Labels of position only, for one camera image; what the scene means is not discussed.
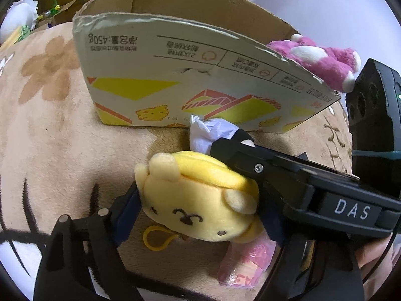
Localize pink and white plush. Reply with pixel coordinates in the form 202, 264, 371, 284
266, 34, 362, 93

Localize printed cardboard box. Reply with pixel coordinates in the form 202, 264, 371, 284
72, 0, 342, 134

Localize white tissue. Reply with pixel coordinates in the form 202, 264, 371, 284
188, 115, 239, 154

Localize pink plastic packet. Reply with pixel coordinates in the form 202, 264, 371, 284
218, 235, 279, 287

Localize small brown cardboard box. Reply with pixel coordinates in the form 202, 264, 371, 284
38, 0, 78, 28

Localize white round plush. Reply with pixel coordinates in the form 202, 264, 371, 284
0, 0, 40, 43

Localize yellow bear plush keychain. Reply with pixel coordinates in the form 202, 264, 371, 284
134, 150, 264, 253

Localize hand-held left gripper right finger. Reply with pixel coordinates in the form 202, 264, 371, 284
258, 188, 364, 301

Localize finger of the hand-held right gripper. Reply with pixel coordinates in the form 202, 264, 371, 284
209, 128, 361, 202

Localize person's right hand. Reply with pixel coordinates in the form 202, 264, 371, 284
355, 235, 397, 289

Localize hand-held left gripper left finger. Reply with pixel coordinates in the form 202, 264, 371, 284
33, 182, 145, 301

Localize yellow and green frog hat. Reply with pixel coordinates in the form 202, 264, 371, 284
0, 25, 36, 50

